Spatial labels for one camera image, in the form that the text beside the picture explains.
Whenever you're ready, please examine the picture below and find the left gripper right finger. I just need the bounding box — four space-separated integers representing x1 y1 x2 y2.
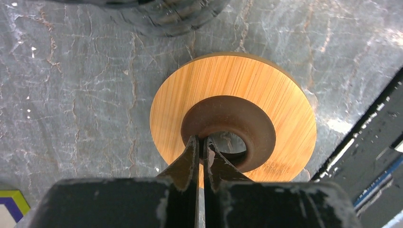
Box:
203 137 361 228

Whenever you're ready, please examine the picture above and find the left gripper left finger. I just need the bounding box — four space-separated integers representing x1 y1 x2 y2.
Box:
30 136 200 228

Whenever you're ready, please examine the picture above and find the wooden dripper holder ring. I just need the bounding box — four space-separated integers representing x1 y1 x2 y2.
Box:
149 52 317 190

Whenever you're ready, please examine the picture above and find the glass cone dripper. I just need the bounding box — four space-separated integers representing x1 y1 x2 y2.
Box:
61 0 229 38

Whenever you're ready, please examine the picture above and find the multicoloured block stack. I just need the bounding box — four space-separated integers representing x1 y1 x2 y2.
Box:
0 190 31 228

